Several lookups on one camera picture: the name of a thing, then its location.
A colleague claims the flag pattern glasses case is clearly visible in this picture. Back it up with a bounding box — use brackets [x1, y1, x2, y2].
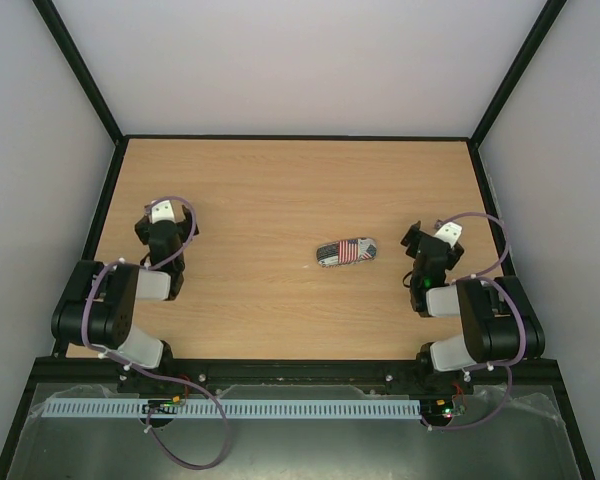
[316, 237, 378, 268]

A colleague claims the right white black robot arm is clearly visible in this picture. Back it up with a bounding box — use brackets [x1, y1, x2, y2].
[401, 220, 546, 392]

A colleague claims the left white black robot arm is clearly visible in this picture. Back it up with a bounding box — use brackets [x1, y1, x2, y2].
[51, 196, 199, 370]

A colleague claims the right green circuit board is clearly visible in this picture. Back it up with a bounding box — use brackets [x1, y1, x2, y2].
[421, 396, 467, 425]

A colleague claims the left black circuit board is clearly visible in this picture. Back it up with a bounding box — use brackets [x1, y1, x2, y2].
[140, 396, 187, 416]

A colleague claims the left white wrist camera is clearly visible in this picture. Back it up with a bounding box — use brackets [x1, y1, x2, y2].
[146, 199, 176, 224]

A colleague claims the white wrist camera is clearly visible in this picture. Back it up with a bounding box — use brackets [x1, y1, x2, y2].
[146, 199, 176, 224]
[434, 221, 463, 248]

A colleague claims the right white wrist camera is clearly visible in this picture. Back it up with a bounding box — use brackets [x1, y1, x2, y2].
[434, 221, 463, 248]

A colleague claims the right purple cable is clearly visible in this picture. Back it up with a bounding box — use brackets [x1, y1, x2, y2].
[422, 212, 529, 434]

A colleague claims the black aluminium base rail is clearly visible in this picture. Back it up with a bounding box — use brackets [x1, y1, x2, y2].
[32, 357, 561, 399]

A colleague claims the light blue slotted cable duct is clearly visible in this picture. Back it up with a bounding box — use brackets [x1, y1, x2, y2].
[41, 398, 421, 420]

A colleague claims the black frame post left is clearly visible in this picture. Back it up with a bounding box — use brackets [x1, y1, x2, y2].
[32, 0, 126, 146]

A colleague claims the black frame post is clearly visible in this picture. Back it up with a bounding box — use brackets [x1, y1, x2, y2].
[32, 0, 126, 146]
[469, 0, 567, 151]

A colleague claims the black frame post right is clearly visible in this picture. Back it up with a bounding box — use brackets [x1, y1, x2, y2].
[469, 0, 567, 151]

